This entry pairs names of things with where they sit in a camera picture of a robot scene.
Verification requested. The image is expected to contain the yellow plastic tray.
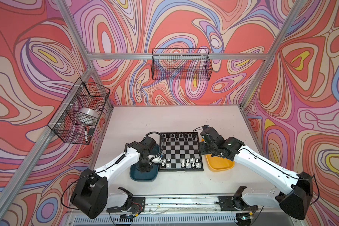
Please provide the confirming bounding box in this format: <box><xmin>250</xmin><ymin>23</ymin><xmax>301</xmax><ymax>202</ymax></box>
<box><xmin>205</xmin><ymin>154</ymin><xmax>235</xmax><ymax>172</ymax></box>

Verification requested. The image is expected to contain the black wire basket left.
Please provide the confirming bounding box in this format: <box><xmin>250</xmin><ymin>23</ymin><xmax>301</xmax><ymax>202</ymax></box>
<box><xmin>47</xmin><ymin>78</ymin><xmax>111</xmax><ymax>145</ymax></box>

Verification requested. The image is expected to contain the teal plastic tray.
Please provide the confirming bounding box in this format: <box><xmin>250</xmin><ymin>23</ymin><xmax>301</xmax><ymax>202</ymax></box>
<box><xmin>130</xmin><ymin>144</ymin><xmax>160</xmax><ymax>182</ymax></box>

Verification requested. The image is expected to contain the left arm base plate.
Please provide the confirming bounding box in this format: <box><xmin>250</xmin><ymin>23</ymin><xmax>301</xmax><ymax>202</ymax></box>
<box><xmin>106</xmin><ymin>196</ymin><xmax>146</xmax><ymax>214</ymax></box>

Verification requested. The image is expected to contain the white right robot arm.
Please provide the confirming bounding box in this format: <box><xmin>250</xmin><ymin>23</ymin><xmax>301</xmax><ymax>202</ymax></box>
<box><xmin>200</xmin><ymin>125</ymin><xmax>314</xmax><ymax>220</ymax></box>

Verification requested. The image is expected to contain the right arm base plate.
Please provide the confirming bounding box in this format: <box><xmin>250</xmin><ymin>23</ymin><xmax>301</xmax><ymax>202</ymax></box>
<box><xmin>216</xmin><ymin>196</ymin><xmax>259</xmax><ymax>212</ymax></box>

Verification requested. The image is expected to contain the black wire basket back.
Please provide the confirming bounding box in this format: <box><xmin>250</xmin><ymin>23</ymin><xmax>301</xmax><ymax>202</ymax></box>
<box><xmin>151</xmin><ymin>47</ymin><xmax>213</xmax><ymax>81</ymax></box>

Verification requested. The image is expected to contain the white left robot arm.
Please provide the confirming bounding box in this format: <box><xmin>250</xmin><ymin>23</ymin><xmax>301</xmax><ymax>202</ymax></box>
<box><xmin>70</xmin><ymin>137</ymin><xmax>158</xmax><ymax>219</ymax></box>

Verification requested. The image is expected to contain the black marker pen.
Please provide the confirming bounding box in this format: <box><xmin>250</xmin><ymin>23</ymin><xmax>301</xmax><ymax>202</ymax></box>
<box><xmin>84</xmin><ymin>127</ymin><xmax>89</xmax><ymax>143</ymax></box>

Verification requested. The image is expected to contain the silver tape roll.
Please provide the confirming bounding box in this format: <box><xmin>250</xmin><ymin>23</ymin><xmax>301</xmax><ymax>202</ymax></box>
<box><xmin>79</xmin><ymin>107</ymin><xmax>99</xmax><ymax>118</ymax></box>

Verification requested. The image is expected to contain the black white chess board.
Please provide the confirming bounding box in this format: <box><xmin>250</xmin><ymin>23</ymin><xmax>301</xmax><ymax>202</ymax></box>
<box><xmin>159</xmin><ymin>132</ymin><xmax>203</xmax><ymax>172</ymax></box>

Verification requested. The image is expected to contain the black wire basket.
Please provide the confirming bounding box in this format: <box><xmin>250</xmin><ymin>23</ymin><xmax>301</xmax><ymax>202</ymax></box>
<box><xmin>151</xmin><ymin>47</ymin><xmax>213</xmax><ymax>81</ymax></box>
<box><xmin>47</xmin><ymin>78</ymin><xmax>111</xmax><ymax>145</ymax></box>

